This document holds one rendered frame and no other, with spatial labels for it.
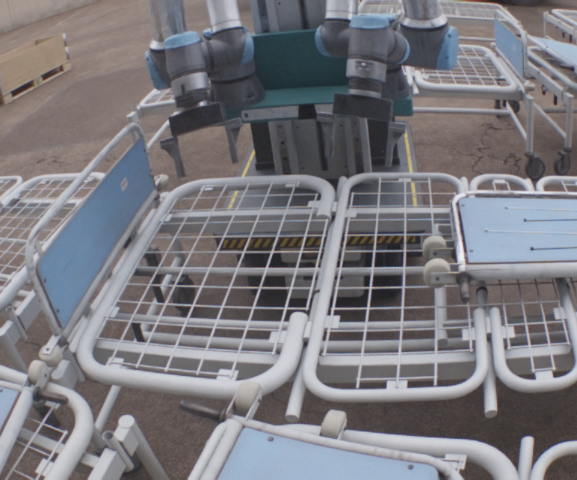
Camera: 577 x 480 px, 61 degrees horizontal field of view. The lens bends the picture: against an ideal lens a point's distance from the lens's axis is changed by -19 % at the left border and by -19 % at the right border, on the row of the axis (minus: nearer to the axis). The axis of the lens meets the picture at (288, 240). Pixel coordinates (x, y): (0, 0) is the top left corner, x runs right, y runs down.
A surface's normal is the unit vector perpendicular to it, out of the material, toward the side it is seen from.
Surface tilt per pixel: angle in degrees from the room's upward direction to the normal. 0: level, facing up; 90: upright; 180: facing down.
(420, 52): 100
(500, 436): 0
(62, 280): 90
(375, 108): 66
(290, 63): 90
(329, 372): 90
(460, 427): 0
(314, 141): 90
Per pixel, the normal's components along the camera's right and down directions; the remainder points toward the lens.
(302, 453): 0.00, -0.82
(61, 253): 0.98, 0.00
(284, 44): -0.13, 0.55
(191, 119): -0.07, 0.17
